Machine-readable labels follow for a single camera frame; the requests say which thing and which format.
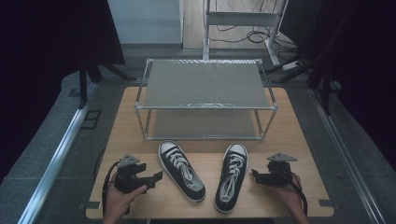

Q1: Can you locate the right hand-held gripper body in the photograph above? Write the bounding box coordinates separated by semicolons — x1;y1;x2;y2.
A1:
265;151;299;188

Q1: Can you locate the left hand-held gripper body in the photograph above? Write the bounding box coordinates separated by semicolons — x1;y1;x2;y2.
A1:
113;153;157;194

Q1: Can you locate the black canvas sneaker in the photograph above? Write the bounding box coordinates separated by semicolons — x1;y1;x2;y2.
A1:
158;140;206;203
214;142;249;215

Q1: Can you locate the metal two-tier shoe rack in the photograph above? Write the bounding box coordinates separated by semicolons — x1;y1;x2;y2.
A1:
134;58;279;142

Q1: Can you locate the person's right hand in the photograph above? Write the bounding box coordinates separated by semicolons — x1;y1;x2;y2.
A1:
275;174;304;216

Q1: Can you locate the person's left hand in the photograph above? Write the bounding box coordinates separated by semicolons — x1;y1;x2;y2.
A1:
104;183;149;220

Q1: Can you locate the black stand leg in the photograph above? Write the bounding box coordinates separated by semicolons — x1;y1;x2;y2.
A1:
78;60;138;110
273;54;332;117

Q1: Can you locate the white power strip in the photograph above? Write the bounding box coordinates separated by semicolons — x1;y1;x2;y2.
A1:
281;60;304;72

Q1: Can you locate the dark curtain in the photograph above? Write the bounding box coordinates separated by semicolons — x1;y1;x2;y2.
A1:
279;0;396;173
0;0;126;185

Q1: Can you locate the pale panel board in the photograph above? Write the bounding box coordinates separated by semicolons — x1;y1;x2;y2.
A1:
106;0;185;45

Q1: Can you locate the white metal stand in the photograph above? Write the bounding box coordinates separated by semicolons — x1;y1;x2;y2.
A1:
202;0;290;68

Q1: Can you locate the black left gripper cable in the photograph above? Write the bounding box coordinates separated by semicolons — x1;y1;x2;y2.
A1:
101;160;121;217

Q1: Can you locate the aluminium floor rail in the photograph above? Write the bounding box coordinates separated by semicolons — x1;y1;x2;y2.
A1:
17;81;101;224
307;88;388;224

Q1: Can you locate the black floor cable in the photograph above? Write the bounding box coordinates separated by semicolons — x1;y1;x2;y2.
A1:
208;25;273;45

